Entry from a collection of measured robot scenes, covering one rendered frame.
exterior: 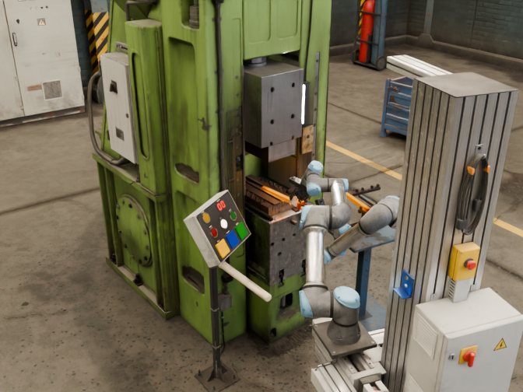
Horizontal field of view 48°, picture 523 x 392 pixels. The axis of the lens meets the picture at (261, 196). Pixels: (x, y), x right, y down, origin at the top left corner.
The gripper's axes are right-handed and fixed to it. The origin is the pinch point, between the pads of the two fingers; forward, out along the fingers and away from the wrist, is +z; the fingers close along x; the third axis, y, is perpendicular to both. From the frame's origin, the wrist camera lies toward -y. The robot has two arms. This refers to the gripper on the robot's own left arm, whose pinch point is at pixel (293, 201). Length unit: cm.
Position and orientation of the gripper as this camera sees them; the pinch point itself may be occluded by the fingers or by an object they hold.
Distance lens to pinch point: 348.3
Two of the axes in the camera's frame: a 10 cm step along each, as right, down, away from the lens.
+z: -3.0, 6.2, 7.3
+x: 7.8, -2.8, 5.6
